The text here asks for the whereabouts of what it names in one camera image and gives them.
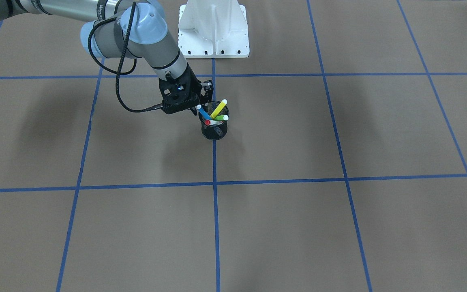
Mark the blue pen white cap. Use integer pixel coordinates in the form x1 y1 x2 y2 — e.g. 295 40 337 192
196 105 213 120

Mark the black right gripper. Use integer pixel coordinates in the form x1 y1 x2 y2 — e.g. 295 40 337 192
158 67 214 114

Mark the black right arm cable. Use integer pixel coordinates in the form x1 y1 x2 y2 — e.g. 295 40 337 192
88 2 163 113

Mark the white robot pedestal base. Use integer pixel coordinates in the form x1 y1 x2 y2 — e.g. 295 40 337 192
178 0 250 59

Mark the red pen white body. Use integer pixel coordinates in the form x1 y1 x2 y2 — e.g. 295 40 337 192
205 120 223 126

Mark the green pen white cap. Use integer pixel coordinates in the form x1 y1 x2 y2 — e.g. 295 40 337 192
214 115 229 122

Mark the yellow pen white cap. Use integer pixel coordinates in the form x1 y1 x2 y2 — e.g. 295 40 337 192
210 99 227 120

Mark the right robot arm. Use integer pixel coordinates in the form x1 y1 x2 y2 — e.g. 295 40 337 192
0 0 214 115

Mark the black mesh pen holder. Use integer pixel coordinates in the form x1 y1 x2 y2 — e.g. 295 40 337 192
198 101 229 141

